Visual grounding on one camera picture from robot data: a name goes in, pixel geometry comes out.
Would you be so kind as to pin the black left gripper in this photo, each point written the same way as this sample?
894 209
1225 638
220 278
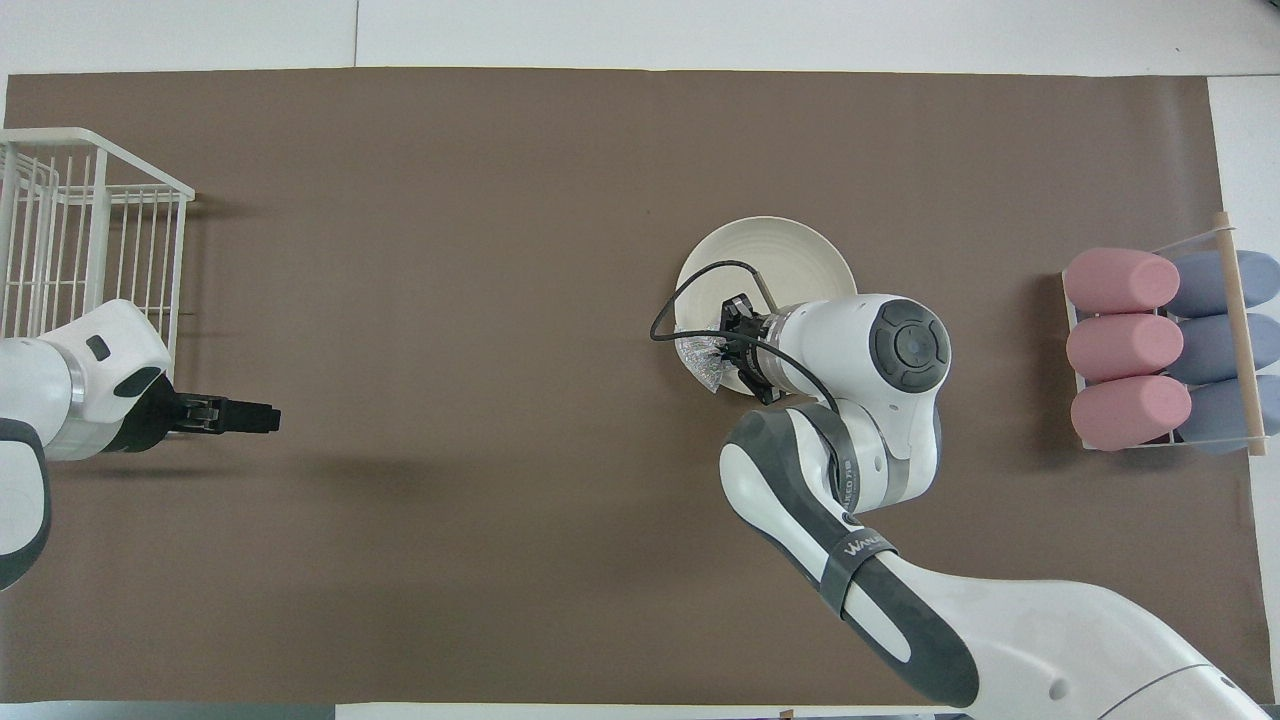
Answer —
160 415

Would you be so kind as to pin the cream round plate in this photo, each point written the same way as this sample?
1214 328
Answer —
770 260

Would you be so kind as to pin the white cup rack wooden bar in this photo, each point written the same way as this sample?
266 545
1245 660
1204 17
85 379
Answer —
1240 340

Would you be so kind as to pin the silver mesh sponge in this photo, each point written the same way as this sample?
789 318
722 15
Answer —
700 360

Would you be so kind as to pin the pink plastic cup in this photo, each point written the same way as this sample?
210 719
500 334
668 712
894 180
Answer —
1120 280
1130 412
1120 347

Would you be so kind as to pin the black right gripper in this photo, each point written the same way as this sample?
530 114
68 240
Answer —
745 318

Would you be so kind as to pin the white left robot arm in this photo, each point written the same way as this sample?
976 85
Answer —
60 400

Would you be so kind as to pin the blue plastic cup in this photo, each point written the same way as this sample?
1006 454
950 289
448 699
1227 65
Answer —
1200 285
1205 348
1210 415

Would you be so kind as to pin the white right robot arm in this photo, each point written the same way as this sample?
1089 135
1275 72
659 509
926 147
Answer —
880 350

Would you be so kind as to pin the brown table mat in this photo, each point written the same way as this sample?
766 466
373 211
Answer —
400 250

